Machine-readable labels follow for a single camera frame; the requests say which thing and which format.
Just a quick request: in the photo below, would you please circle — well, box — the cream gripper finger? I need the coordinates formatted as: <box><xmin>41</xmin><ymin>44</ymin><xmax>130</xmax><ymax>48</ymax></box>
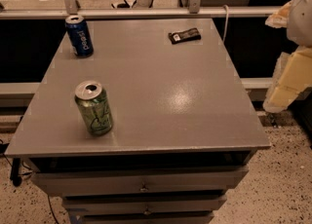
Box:
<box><xmin>263</xmin><ymin>47</ymin><xmax>312</xmax><ymax>113</ymax></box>
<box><xmin>265</xmin><ymin>0</ymin><xmax>293</xmax><ymax>28</ymax></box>

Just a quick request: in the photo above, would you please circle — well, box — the green soda can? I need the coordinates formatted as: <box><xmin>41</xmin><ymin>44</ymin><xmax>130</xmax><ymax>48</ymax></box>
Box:
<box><xmin>74</xmin><ymin>80</ymin><xmax>113</xmax><ymax>136</ymax></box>

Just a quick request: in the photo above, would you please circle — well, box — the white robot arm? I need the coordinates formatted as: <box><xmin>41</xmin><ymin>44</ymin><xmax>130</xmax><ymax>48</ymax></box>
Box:
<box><xmin>263</xmin><ymin>0</ymin><xmax>312</xmax><ymax>113</ymax></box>

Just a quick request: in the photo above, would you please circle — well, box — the black rxbar chocolate bar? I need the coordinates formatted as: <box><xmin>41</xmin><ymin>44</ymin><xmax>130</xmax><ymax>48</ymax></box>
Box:
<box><xmin>168</xmin><ymin>27</ymin><xmax>201</xmax><ymax>45</ymax></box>

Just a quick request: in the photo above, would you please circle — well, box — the blue pepsi can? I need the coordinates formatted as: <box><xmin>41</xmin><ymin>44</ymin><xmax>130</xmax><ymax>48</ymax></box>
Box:
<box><xmin>65</xmin><ymin>15</ymin><xmax>94</xmax><ymax>57</ymax></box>

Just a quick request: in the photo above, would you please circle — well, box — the grey drawer cabinet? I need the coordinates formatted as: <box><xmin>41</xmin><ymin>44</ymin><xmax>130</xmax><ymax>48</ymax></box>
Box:
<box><xmin>4</xmin><ymin>18</ymin><xmax>272</xmax><ymax>224</ymax></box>

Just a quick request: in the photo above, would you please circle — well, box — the grey drawer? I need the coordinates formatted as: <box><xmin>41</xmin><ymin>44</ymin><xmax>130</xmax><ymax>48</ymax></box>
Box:
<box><xmin>31</xmin><ymin>166</ymin><xmax>249</xmax><ymax>197</ymax></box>
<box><xmin>71</xmin><ymin>212</ymin><xmax>215</xmax><ymax>224</ymax></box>
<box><xmin>62</xmin><ymin>195</ymin><xmax>226</xmax><ymax>215</ymax></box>

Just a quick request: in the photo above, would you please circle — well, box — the top grey drawer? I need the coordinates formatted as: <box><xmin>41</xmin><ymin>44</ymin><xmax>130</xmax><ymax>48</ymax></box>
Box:
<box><xmin>31</xmin><ymin>166</ymin><xmax>249</xmax><ymax>197</ymax></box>

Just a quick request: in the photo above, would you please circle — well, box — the white cable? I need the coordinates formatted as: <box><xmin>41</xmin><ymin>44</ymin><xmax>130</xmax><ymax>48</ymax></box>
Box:
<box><xmin>221</xmin><ymin>4</ymin><xmax>230</xmax><ymax>45</ymax></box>

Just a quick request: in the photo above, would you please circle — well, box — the black floor cable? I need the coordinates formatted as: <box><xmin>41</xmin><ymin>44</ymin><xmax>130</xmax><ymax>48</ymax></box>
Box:
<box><xmin>0</xmin><ymin>139</ymin><xmax>61</xmax><ymax>224</ymax></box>

